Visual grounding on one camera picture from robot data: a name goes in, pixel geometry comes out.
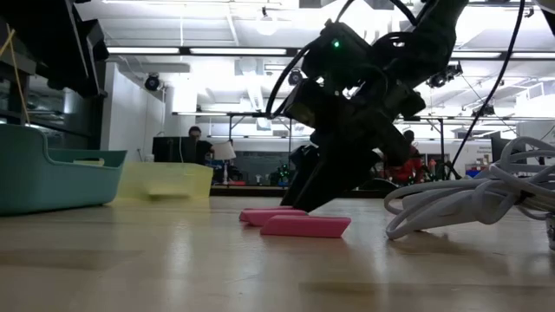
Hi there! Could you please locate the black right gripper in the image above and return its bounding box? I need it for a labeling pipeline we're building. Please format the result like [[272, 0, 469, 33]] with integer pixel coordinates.
[[280, 81, 426, 213]]

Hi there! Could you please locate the person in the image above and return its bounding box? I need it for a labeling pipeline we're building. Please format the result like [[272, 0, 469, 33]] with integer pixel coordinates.
[[188, 125, 216, 166], [383, 129, 424, 185]]

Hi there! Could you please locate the white table lamp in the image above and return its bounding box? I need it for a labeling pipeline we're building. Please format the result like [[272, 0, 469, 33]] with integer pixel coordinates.
[[212, 140, 238, 185]]

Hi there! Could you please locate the black monitor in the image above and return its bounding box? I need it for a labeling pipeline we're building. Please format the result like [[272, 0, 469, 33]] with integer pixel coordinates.
[[152, 136, 197, 164]]

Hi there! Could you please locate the yellow translucent plastic bin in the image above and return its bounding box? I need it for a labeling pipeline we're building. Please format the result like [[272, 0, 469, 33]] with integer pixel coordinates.
[[115, 162, 213, 203]]

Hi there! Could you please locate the long overhead light bar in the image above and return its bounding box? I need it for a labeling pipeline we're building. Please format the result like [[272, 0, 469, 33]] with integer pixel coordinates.
[[106, 45, 555, 61]]

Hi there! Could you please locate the teal plastic bin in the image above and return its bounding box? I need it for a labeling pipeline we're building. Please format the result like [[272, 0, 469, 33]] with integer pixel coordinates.
[[0, 124, 127, 217]]

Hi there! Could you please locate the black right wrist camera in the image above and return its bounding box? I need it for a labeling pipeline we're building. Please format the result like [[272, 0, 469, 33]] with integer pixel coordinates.
[[284, 80, 337, 129]]

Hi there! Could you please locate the black background workstation frame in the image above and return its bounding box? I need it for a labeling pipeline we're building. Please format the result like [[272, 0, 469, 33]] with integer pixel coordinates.
[[228, 111, 446, 187]]

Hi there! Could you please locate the white coiled power cable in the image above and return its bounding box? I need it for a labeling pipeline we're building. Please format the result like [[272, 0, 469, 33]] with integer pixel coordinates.
[[384, 136, 555, 241]]

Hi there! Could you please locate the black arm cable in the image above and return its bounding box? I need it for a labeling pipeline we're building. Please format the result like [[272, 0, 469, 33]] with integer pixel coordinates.
[[448, 0, 528, 179]]

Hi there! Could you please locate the yellow hanging cable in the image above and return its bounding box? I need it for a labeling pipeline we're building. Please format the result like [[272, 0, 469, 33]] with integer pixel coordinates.
[[0, 28, 31, 127]]

